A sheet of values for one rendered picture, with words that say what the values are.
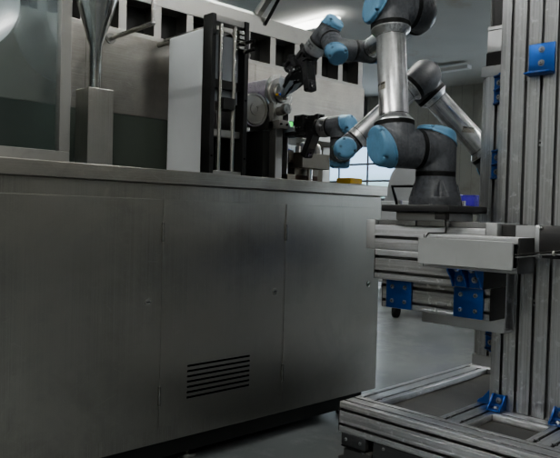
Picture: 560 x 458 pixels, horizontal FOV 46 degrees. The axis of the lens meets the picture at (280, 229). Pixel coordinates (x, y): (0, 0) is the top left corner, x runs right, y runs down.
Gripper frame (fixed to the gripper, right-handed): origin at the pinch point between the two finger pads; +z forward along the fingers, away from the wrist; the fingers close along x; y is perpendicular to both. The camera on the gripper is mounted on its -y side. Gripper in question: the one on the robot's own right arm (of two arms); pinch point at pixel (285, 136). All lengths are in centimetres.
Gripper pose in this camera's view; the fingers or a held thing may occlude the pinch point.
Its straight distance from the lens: 265.9
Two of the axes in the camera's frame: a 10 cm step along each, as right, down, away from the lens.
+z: -6.8, -0.4, 7.3
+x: -7.3, -0.1, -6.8
